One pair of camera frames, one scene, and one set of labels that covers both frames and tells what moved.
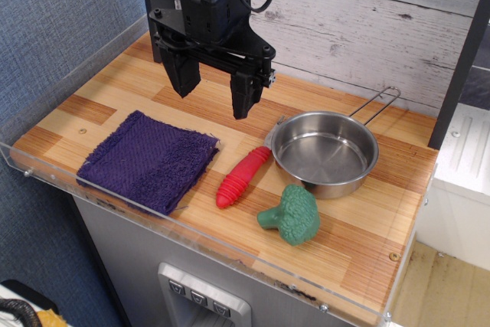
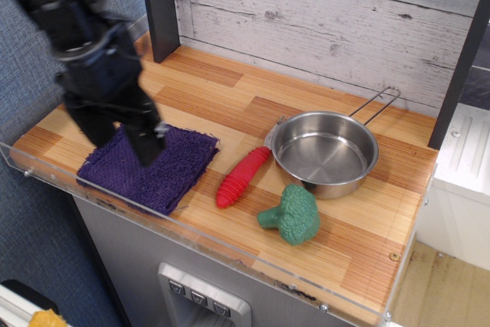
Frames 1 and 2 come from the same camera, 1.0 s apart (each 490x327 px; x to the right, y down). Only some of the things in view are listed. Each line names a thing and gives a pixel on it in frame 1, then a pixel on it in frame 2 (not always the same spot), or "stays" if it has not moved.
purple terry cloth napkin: x=150 y=165 stays
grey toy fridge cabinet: x=152 y=276 stays
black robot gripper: x=214 y=31 to x=99 y=70
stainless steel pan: x=331 y=153 stays
